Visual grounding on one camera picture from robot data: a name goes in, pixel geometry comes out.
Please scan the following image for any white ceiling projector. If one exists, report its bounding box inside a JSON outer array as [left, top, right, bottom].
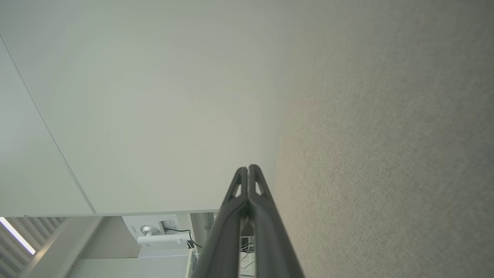
[[122, 215, 191, 249]]

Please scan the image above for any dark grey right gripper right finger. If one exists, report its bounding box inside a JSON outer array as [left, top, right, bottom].
[[249, 164, 305, 278]]

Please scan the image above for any wide white partition panel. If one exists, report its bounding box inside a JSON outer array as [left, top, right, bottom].
[[0, 0, 294, 217]]

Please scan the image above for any black projector cable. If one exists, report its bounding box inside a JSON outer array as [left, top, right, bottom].
[[165, 228, 202, 248]]

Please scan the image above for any bright ceiling light strip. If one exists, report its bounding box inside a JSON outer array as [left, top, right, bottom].
[[0, 217, 36, 255]]

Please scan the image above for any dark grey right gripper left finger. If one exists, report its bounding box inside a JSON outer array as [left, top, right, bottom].
[[192, 167, 248, 278]]

